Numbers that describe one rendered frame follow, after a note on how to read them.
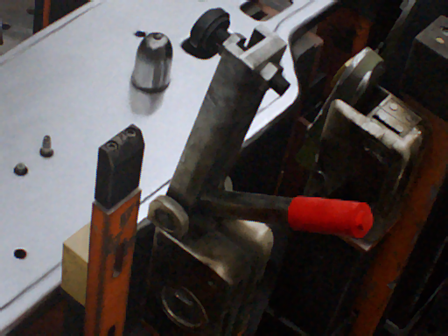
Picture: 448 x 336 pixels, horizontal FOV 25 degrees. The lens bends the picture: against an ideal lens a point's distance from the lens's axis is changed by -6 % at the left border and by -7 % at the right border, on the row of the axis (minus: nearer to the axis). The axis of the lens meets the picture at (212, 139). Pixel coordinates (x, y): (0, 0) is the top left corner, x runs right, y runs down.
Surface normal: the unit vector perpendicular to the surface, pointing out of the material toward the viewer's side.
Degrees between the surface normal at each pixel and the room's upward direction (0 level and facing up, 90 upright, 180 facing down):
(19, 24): 0
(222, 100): 90
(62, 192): 0
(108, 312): 90
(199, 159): 90
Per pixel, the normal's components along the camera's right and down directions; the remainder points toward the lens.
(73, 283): -0.63, 0.47
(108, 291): 0.76, 0.53
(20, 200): 0.15, -0.70
